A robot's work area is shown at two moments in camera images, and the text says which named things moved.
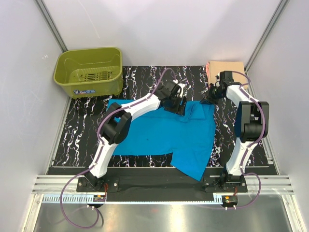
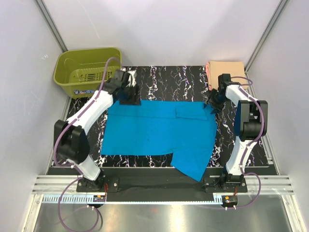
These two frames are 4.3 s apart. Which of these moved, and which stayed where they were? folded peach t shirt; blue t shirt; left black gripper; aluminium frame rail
Moved: left black gripper
Stayed: aluminium frame rail; folded peach t shirt; blue t shirt
